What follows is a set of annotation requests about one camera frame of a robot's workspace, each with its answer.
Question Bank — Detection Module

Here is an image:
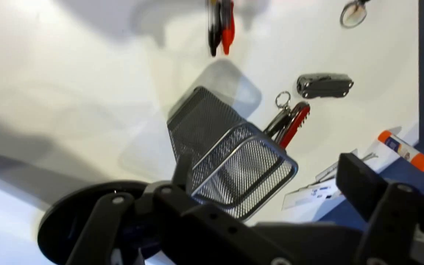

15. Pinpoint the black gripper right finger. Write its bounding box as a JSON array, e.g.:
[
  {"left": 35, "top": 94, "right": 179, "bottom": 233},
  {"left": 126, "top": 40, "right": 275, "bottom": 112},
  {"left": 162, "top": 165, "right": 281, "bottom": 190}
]
[{"left": 335, "top": 152, "right": 424, "bottom": 265}]

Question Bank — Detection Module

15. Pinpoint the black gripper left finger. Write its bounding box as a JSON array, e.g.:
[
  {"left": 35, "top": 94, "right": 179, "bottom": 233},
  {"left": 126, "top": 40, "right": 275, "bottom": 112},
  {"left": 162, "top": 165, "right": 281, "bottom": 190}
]
[{"left": 66, "top": 152, "right": 297, "bottom": 265}]

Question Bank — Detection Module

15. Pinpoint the black pen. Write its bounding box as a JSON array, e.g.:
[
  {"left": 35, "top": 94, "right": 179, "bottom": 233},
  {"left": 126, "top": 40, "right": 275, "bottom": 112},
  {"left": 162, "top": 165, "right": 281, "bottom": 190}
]
[{"left": 206, "top": 0, "right": 224, "bottom": 57}]

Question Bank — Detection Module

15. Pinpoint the red pen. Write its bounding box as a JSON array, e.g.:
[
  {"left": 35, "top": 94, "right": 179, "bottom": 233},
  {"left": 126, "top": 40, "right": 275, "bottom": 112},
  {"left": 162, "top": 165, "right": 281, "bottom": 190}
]
[{"left": 219, "top": 0, "right": 237, "bottom": 57}]

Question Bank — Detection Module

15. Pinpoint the glue stick orange cap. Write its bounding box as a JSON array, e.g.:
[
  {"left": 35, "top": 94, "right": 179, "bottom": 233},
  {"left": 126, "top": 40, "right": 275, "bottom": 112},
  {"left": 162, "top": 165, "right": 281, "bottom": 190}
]
[{"left": 377, "top": 129, "right": 424, "bottom": 174}]

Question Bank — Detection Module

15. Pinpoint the white card blue print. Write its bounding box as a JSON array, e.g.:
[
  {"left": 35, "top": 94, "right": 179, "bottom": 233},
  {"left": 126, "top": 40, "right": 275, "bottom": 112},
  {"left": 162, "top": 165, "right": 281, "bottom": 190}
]
[{"left": 282, "top": 178, "right": 346, "bottom": 212}]

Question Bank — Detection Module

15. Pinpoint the red pocket knife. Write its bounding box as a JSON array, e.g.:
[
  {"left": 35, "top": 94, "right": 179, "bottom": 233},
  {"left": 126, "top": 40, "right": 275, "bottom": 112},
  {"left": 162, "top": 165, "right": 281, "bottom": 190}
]
[{"left": 277, "top": 100, "right": 312, "bottom": 150}]

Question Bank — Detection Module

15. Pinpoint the grey folding multitool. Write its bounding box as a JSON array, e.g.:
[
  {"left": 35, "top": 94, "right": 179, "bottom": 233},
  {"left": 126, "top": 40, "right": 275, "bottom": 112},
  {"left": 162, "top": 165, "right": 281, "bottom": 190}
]
[{"left": 296, "top": 72, "right": 355, "bottom": 100}]

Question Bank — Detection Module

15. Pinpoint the magnifying glass black handle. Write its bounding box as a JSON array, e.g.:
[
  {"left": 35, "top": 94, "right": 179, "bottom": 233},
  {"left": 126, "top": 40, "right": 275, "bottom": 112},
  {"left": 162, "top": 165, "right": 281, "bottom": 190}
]
[{"left": 338, "top": 0, "right": 371, "bottom": 29}]

